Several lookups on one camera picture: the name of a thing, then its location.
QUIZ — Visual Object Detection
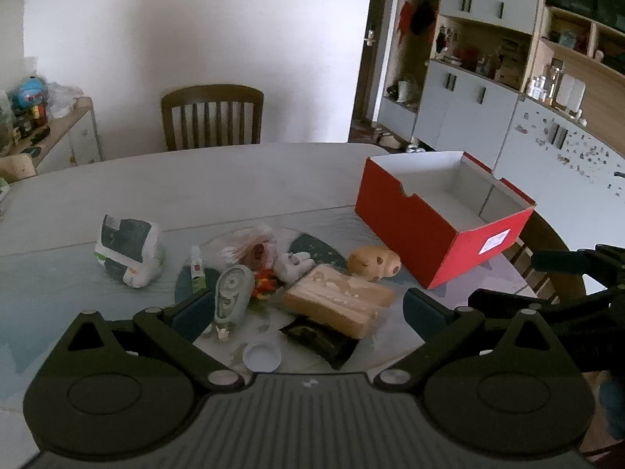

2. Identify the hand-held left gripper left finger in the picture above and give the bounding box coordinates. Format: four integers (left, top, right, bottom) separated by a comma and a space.
63, 290, 245, 392

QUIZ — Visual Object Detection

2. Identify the white wooden sideboard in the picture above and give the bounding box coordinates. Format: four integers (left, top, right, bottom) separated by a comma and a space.
0, 97, 104, 181

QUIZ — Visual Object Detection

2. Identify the black hanging bag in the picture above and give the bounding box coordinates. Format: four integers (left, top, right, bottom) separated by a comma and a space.
411, 1, 438, 36

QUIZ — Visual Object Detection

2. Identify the white grey plush toy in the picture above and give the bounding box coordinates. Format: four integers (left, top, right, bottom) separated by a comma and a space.
273, 251, 316, 284

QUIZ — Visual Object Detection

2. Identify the brown wooden door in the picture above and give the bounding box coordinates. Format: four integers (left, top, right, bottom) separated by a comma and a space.
349, 0, 404, 142

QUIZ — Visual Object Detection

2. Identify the clear plastic bag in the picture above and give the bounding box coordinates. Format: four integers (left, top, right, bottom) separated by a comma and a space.
46, 82, 84, 118

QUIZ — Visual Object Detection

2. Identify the tan squishy animal toy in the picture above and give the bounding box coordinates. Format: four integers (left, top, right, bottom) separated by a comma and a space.
348, 245, 402, 283

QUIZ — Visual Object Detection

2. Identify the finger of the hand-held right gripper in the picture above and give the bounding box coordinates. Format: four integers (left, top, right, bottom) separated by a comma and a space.
531, 244, 625, 286
468, 288, 625, 326

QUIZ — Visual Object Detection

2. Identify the grey green correction tape dispenser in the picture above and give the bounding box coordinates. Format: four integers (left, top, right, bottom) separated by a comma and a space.
213, 264, 255, 340

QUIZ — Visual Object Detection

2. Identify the white wooden wall cabinet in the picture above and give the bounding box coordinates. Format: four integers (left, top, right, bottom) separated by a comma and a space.
376, 0, 625, 216

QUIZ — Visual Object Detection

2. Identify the white bottle cap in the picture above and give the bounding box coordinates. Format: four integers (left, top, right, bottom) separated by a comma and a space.
243, 342, 282, 371

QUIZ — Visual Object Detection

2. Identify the red hanging ornament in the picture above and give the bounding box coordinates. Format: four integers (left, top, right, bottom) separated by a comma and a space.
398, 2, 415, 47

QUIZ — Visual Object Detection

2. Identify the small red yellow toy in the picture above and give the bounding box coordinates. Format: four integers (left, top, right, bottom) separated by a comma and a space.
251, 269, 279, 301

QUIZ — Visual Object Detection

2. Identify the dark green foil packet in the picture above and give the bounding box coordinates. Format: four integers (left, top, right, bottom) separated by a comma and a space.
279, 317, 359, 371

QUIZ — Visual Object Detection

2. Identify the person's right hand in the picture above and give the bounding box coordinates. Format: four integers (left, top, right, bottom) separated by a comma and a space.
598, 377, 625, 443

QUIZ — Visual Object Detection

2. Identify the brown wooden slatted chair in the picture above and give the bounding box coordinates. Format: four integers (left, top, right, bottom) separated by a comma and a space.
161, 84, 265, 152

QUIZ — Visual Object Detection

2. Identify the small white green tube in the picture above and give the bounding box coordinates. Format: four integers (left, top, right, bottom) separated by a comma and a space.
189, 245, 208, 295

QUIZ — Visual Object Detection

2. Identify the blue globe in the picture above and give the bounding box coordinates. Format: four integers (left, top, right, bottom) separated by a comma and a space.
12, 78, 50, 111

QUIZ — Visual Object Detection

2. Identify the white dark green tissue pack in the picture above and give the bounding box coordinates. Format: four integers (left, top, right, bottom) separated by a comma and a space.
94, 213, 165, 288

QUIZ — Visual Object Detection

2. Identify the patterned doormat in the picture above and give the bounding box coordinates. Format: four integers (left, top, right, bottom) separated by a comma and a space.
349, 124, 388, 145

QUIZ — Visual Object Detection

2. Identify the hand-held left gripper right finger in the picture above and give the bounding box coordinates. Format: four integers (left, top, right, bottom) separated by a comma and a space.
372, 287, 571, 394

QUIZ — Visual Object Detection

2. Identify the tan bread block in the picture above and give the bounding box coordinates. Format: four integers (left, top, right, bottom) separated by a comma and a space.
282, 264, 396, 339

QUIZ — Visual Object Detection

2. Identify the clear bag of cotton swabs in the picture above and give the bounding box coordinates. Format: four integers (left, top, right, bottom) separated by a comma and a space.
202, 225, 279, 274

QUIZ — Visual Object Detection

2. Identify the red cardboard box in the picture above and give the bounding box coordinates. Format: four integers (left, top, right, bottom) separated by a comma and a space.
355, 150, 537, 290

